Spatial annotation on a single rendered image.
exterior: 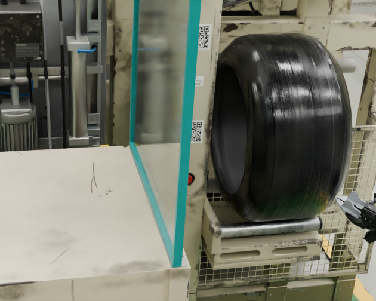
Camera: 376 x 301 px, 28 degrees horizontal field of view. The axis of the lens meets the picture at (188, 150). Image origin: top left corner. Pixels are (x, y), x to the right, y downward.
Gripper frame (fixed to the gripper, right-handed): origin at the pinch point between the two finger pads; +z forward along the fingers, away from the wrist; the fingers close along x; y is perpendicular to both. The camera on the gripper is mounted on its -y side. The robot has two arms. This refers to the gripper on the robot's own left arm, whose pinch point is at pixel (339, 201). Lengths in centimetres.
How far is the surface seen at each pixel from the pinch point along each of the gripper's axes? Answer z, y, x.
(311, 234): 6.1, -18.5, 2.9
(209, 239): 27.6, -9.5, 28.8
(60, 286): 18, 52, 89
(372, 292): 0, -133, -61
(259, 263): 14.1, -20.4, 20.6
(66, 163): 50, 38, 58
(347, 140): 2.7, 22.2, -3.8
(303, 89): 17.5, 34.4, -2.9
